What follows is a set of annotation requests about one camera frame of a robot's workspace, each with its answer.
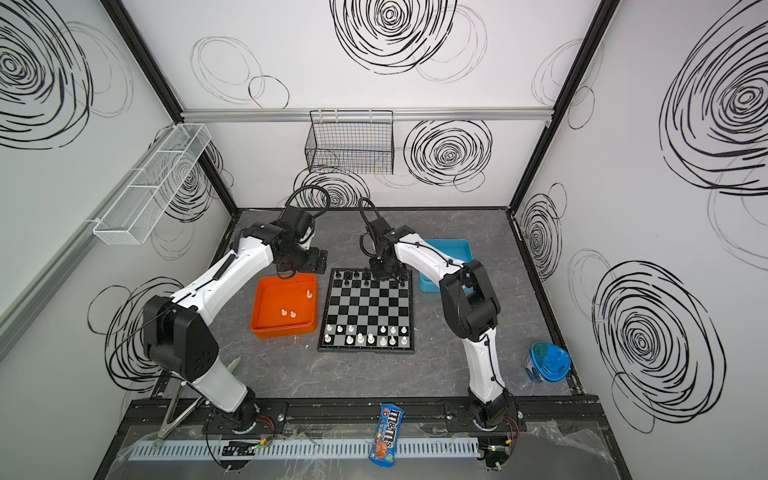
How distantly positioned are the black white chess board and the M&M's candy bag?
157 mm

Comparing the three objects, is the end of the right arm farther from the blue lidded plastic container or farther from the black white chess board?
the blue lidded plastic container

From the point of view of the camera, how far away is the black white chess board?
862 millimetres

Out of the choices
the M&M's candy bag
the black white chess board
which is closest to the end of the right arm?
the black white chess board

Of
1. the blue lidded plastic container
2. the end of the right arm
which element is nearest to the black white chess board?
the end of the right arm

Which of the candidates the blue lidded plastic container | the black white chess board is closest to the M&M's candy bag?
the black white chess board

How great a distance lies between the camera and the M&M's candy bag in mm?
691

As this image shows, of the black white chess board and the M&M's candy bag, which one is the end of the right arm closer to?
the black white chess board

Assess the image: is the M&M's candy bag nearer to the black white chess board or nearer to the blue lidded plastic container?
the black white chess board
